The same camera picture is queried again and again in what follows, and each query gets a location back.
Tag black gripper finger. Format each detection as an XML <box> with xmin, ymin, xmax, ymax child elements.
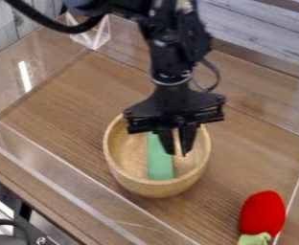
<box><xmin>157</xmin><ymin>128</ymin><xmax>175</xmax><ymax>155</ymax></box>
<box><xmin>179</xmin><ymin>122</ymin><xmax>197</xmax><ymax>155</ymax></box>

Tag green rectangular block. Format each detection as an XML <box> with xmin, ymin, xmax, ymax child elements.
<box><xmin>146</xmin><ymin>132</ymin><xmax>173</xmax><ymax>181</ymax></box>

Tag red plush strawberry toy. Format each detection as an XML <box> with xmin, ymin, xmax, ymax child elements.
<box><xmin>236</xmin><ymin>190</ymin><xmax>286</xmax><ymax>245</ymax></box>

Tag clear acrylic tray walls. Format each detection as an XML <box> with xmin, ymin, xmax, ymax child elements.
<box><xmin>0</xmin><ymin>17</ymin><xmax>299</xmax><ymax>245</ymax></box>

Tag brown wooden bowl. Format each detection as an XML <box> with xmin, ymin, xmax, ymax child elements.
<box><xmin>104</xmin><ymin>115</ymin><xmax>211</xmax><ymax>198</ymax></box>

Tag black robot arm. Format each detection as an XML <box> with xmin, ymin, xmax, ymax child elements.
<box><xmin>3</xmin><ymin>0</ymin><xmax>225</xmax><ymax>155</ymax></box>

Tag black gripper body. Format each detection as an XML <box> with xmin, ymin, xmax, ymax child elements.
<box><xmin>122</xmin><ymin>75</ymin><xmax>225</xmax><ymax>134</ymax></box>

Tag black metal table leg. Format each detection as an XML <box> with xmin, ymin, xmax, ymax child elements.
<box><xmin>14</xmin><ymin>202</ymin><xmax>59</xmax><ymax>245</ymax></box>

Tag clear acrylic corner bracket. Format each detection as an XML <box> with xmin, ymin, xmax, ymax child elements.
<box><xmin>70</xmin><ymin>15</ymin><xmax>110</xmax><ymax>51</ymax></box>

